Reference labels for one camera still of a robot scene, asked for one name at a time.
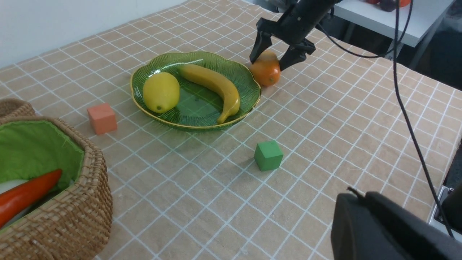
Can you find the orange mango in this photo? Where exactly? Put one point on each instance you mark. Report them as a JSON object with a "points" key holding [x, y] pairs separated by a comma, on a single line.
{"points": [[265, 69]]}

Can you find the green foam cube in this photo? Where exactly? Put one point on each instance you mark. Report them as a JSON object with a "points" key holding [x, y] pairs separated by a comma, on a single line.
{"points": [[268, 155]]}

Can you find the white side table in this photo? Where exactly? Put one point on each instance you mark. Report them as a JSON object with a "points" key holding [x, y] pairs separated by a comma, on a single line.
{"points": [[417, 25]]}

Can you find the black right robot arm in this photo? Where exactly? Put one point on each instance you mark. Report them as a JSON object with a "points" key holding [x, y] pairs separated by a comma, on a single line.
{"points": [[292, 28]]}

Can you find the woven wicker basket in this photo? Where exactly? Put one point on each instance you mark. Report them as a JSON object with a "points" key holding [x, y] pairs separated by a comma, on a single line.
{"points": [[75, 224]]}

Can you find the wicker basket lid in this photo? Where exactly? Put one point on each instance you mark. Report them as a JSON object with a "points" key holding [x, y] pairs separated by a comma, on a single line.
{"points": [[11, 107]]}

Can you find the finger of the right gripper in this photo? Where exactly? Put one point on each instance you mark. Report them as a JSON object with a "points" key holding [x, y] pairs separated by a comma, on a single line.
{"points": [[296, 54], [262, 42]]}

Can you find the orange foam cube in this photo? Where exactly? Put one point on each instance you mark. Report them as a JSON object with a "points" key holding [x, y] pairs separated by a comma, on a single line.
{"points": [[102, 118]]}

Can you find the yellow banana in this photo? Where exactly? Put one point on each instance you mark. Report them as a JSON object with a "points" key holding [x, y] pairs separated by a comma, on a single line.
{"points": [[217, 83]]}

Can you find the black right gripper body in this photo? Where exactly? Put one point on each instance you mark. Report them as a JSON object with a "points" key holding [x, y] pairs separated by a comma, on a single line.
{"points": [[297, 21]]}

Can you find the yellow lemon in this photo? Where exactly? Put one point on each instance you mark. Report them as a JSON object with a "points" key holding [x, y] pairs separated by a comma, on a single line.
{"points": [[161, 92]]}

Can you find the white radish with green leaves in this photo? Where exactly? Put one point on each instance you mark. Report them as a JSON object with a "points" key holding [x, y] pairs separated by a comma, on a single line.
{"points": [[13, 183]]}

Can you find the checkered beige tablecloth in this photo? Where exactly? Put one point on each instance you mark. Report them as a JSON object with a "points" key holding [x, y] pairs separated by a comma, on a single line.
{"points": [[201, 196]]}

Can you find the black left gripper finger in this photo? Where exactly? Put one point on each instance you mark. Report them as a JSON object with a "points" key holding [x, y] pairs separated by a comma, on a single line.
{"points": [[373, 227]]}

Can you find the orange carrot with leaves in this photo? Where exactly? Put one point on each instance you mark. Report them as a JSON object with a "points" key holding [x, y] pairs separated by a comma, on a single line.
{"points": [[17, 199]]}

